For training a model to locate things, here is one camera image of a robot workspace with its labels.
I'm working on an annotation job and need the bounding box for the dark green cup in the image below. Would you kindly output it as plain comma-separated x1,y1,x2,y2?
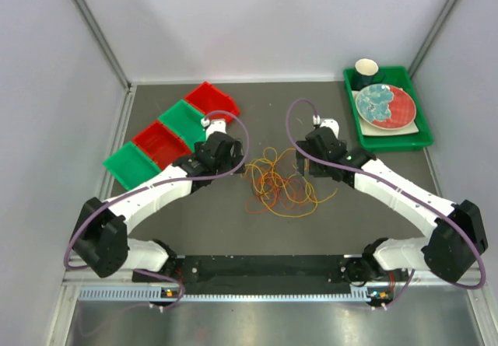
351,58,385,91

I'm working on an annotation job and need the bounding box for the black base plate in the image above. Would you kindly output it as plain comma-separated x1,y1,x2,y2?
132,253,416,295

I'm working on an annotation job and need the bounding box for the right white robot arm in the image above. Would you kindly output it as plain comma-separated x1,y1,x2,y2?
291,117,488,288

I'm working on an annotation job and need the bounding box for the red and blue plate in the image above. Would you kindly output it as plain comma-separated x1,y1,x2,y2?
355,83,417,131

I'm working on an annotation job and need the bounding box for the aluminium frame rail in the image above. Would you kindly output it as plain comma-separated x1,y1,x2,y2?
63,278,133,286

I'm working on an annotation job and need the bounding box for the large green tray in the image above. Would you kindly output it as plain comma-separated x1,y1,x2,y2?
343,66,433,152

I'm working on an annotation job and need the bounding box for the red bin far end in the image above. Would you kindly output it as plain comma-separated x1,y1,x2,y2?
184,82,240,117

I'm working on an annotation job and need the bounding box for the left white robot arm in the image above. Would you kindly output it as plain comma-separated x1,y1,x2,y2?
69,119,245,281

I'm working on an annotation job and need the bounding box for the grey slotted cable duct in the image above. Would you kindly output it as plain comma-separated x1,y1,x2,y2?
78,285,390,302

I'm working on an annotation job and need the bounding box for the yellow cable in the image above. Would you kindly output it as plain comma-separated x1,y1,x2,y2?
248,146,338,218

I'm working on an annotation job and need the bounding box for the white square plate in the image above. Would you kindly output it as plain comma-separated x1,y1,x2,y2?
353,91,418,135

